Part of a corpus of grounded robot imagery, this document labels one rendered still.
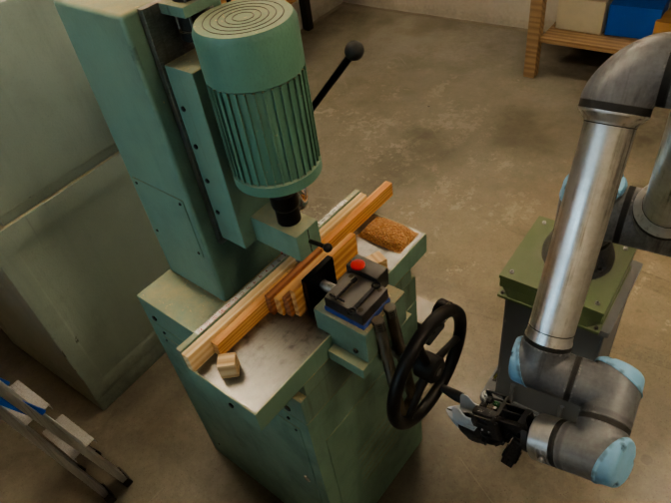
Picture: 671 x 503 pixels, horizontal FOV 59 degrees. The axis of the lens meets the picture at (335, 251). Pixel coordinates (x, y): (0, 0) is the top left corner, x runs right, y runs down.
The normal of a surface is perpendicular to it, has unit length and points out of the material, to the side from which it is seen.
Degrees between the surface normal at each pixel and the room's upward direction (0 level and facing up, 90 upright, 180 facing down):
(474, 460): 0
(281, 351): 0
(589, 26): 90
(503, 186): 0
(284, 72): 90
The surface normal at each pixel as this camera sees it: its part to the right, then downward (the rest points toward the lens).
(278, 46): 0.64, 0.47
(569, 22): -0.61, 0.59
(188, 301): -0.12, -0.72
